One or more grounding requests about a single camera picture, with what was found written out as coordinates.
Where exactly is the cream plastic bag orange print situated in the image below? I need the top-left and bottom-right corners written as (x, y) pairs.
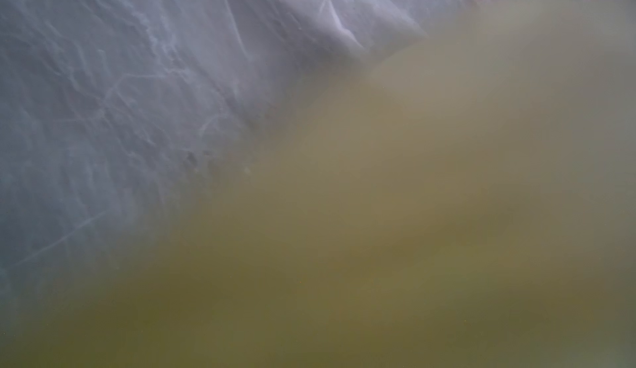
top-left (1, 0), bottom-right (635, 367)

